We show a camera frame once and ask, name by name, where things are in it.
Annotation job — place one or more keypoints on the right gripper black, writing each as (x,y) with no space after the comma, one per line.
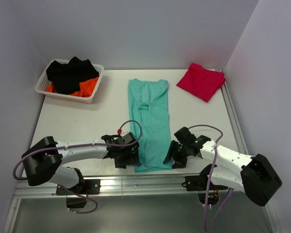
(180,162)

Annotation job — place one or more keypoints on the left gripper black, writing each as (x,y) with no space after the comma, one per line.
(133,158)

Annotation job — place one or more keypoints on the teal t-shirt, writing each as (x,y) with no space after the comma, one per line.
(148,105)

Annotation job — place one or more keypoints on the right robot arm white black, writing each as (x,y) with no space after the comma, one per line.
(253,175)

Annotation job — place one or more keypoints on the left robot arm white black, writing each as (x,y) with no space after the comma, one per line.
(46,160)

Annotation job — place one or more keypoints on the folded red t-shirt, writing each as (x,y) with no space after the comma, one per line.
(201,82)

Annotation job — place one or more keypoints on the orange t-shirt in basket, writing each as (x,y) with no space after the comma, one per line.
(84,89)

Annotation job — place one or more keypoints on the black t-shirt in basket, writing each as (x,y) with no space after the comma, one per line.
(65,76)

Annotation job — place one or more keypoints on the white plastic basket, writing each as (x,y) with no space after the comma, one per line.
(43,82)

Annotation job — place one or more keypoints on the aluminium front rail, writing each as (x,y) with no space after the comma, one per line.
(126,185)

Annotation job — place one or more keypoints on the aluminium rail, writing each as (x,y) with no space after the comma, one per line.
(232,147)
(126,185)

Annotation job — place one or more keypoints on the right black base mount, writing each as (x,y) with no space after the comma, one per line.
(199,183)

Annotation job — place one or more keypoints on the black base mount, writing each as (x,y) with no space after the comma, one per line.
(77,200)
(199,183)

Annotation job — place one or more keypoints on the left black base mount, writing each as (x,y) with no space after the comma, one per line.
(77,200)

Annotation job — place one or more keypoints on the aluminium right side rail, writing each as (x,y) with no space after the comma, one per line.
(232,147)

